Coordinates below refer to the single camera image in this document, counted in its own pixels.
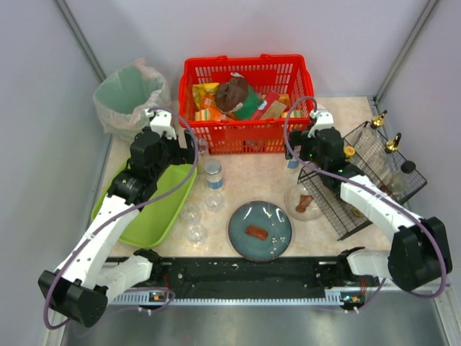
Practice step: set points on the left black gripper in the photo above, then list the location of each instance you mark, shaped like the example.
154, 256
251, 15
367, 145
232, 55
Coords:
187, 152

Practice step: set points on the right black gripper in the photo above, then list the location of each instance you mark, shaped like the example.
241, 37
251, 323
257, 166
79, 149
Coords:
294, 143

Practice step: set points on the yellow cap sauce bottle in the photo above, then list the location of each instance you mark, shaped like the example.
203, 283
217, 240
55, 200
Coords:
349, 152

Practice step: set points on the tall clear jar foil lid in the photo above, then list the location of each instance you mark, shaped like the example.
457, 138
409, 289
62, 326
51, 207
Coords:
203, 147

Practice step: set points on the silver lid jar blue label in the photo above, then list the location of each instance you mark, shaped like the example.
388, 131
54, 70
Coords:
214, 175

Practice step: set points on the clear bottle with gold pourer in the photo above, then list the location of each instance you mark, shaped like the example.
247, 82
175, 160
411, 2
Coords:
378, 120

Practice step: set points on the dark vinegar bottle black cap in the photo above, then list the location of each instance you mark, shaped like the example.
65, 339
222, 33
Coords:
397, 181

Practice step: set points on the blue ceramic plate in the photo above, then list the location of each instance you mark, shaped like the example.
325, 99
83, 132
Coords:
265, 215

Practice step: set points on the brown meat piece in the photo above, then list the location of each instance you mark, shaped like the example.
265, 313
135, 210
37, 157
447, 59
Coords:
257, 232

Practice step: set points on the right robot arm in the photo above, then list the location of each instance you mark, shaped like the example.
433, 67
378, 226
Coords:
419, 251

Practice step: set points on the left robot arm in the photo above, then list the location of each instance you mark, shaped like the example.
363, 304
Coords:
77, 289

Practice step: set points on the striped sponge right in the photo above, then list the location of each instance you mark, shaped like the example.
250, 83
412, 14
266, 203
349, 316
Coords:
293, 114

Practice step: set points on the striped sponge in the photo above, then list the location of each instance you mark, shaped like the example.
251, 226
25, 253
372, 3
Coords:
293, 114
203, 115

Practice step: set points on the striped sponge left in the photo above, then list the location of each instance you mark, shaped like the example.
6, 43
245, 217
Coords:
203, 115

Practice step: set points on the brown rib bone piece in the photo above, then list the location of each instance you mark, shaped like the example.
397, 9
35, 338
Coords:
304, 202

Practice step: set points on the clear glass oval dish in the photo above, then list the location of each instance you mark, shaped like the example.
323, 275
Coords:
291, 199

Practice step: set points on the orange snack packet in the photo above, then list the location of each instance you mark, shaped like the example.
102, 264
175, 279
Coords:
208, 102

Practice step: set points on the green bin with plastic liner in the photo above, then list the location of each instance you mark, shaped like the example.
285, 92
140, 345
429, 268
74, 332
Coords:
122, 98

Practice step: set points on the yellow snack packet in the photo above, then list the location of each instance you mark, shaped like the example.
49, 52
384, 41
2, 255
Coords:
199, 91

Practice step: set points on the red carton box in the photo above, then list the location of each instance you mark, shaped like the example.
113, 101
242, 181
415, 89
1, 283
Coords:
267, 101

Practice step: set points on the lime green plastic tray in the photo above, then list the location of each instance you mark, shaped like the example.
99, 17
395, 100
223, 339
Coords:
153, 223

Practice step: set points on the brown paper bag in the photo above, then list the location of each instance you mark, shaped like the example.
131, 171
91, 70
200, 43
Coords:
231, 95

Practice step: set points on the green snack bag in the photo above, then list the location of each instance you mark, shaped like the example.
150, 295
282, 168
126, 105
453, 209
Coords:
249, 106

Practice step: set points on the red plastic shopping basket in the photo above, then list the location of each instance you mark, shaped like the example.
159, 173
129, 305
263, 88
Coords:
286, 75

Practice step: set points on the black wire rack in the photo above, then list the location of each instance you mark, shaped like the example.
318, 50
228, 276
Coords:
383, 169

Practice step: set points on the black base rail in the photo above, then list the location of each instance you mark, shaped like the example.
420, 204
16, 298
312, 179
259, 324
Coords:
199, 281

